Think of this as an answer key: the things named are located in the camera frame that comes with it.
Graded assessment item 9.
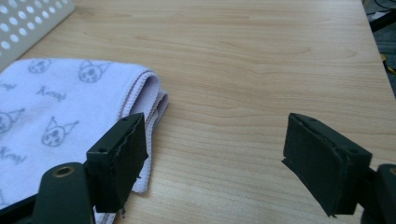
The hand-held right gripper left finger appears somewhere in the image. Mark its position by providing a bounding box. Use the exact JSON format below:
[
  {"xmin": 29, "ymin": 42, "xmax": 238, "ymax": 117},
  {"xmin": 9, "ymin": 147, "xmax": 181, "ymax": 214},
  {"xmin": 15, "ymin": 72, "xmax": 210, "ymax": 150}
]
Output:
[{"xmin": 85, "ymin": 112, "xmax": 149, "ymax": 214}]

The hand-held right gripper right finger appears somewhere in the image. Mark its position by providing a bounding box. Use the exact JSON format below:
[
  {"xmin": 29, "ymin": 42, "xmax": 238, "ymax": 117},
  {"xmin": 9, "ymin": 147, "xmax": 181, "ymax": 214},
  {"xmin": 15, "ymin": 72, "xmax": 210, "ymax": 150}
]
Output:
[{"xmin": 281, "ymin": 112, "xmax": 374, "ymax": 217}]

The lilac printed towel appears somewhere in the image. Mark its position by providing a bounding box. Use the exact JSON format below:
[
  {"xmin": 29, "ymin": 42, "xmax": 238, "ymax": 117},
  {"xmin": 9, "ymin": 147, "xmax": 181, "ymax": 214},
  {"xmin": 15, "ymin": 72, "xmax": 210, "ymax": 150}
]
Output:
[{"xmin": 0, "ymin": 57, "xmax": 170, "ymax": 224}]

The black metal stand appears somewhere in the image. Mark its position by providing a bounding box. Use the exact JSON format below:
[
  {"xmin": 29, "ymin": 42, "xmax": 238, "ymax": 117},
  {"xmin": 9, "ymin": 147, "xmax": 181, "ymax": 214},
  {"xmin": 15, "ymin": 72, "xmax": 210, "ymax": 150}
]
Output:
[{"xmin": 369, "ymin": 8, "xmax": 396, "ymax": 34}]

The white perforated basket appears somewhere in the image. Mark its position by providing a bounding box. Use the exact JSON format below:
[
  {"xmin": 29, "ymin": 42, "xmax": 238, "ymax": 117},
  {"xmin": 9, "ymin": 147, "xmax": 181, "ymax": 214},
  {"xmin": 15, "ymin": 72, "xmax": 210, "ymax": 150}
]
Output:
[{"xmin": 0, "ymin": 0, "xmax": 76, "ymax": 72}]

